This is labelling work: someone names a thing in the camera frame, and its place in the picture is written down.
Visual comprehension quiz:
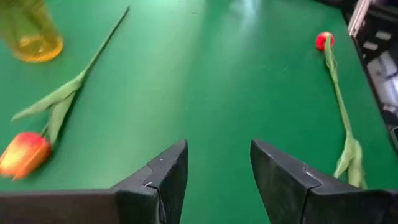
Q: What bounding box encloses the yellow glass vase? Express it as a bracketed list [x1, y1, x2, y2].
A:
[0, 0, 65, 64]

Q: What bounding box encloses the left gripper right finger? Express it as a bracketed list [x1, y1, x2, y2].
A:
[250, 139, 398, 224]

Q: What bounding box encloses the orange tulip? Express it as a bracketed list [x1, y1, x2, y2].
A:
[0, 5, 131, 181]
[314, 30, 368, 190]

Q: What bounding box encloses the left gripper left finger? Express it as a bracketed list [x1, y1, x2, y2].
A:
[0, 139, 189, 224]

